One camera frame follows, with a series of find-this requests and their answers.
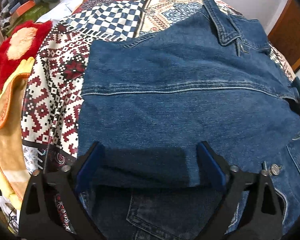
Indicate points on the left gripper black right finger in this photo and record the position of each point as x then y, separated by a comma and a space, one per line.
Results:
261, 217

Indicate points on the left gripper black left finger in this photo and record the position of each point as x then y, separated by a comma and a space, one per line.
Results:
39, 216

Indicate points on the blue denim jacket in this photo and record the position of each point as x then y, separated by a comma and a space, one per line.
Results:
149, 101

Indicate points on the pile of clothes and boxes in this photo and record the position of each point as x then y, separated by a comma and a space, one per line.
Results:
16, 12

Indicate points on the yellow orange blanket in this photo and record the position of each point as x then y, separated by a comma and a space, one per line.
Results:
14, 176

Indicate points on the patchwork patterned bedspread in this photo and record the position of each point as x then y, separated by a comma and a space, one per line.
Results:
53, 99

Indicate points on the red plush toy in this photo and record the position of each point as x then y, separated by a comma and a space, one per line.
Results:
21, 45

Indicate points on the brown wooden door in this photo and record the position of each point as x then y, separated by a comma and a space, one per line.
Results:
285, 35

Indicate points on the white pillow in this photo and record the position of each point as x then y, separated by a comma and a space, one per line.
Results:
64, 9

